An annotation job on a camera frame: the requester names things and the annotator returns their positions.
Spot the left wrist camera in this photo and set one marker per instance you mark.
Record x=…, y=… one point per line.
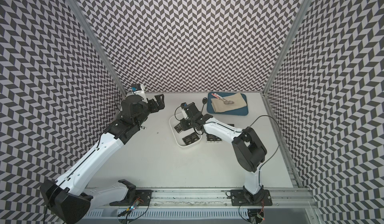
x=139, y=89

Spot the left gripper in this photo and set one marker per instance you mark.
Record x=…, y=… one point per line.
x=161, y=104

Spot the aluminium front rail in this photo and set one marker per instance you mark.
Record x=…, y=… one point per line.
x=181, y=198

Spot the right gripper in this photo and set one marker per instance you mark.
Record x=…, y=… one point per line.
x=185, y=127

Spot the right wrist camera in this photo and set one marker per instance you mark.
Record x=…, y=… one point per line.
x=183, y=107

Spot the black spoon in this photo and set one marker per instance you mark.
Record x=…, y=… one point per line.
x=204, y=101

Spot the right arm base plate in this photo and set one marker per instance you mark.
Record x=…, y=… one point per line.
x=243, y=198

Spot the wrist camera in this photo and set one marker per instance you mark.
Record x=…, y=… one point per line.
x=139, y=89
x=183, y=107

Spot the beige folded cloth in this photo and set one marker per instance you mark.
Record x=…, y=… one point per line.
x=223, y=104

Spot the white plastic storage box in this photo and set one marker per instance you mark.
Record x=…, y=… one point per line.
x=173, y=121

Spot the red handled utensil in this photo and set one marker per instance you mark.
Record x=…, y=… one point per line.
x=225, y=101

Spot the blue tray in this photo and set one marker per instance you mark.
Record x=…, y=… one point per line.
x=239, y=112

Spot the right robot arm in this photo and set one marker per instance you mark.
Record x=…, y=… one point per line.
x=249, y=150

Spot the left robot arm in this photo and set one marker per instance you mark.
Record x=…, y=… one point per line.
x=68, y=196

